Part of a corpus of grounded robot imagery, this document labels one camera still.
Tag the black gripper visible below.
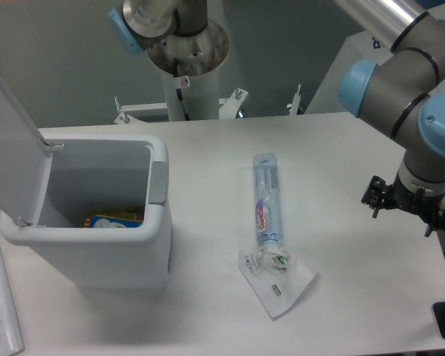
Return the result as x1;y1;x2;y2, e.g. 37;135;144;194
361;176;445;237

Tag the clear plastic wrapper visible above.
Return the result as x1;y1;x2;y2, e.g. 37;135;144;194
237;243;318;319

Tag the clear plastic water bottle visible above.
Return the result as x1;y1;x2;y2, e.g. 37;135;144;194
253;153;283;245

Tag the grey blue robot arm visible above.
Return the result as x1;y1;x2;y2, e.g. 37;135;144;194
108;1;445;232

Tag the white plastic trash can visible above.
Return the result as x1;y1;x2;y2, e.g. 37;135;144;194
0;79;172;289

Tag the colourful box inside bin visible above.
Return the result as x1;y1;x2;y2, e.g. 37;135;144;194
83;207;145;228

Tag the white pedestal base frame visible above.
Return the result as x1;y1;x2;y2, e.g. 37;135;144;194
113;84;305;125

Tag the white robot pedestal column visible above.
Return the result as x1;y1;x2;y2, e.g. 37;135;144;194
148;19;229;122

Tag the black cable on pedestal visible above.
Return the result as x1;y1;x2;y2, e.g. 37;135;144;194
173;59;191;122

